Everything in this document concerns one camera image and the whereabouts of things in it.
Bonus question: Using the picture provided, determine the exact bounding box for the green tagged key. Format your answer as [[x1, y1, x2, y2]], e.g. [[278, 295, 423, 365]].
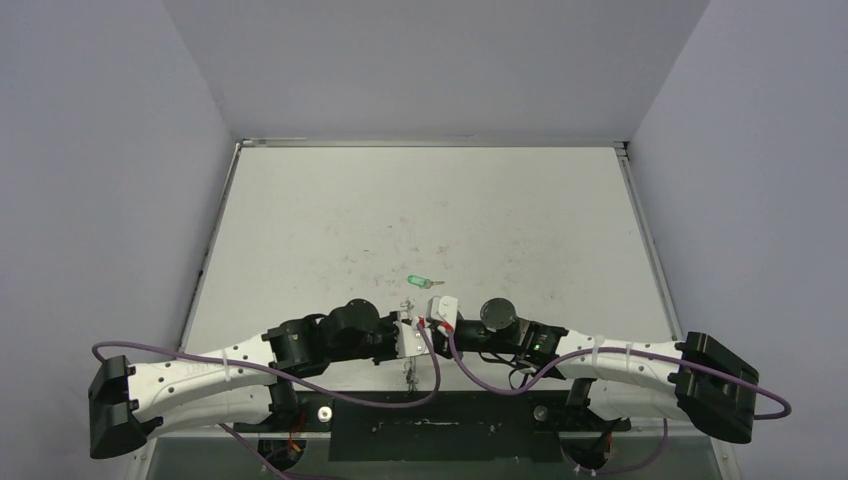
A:
[[407, 275, 444, 289]]

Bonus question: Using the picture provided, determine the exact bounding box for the metal key holder ring plate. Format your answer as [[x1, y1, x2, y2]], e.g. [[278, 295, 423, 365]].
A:
[[396, 298, 420, 393]]

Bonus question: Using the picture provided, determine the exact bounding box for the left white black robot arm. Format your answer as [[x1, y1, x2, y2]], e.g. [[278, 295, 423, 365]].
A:
[[87, 299, 432, 460]]

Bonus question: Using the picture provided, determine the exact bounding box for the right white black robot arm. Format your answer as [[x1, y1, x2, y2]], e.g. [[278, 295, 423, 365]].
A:
[[425, 296, 759, 444]]

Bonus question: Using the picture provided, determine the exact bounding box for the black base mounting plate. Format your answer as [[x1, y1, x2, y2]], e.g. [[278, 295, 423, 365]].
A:
[[234, 390, 631, 463]]

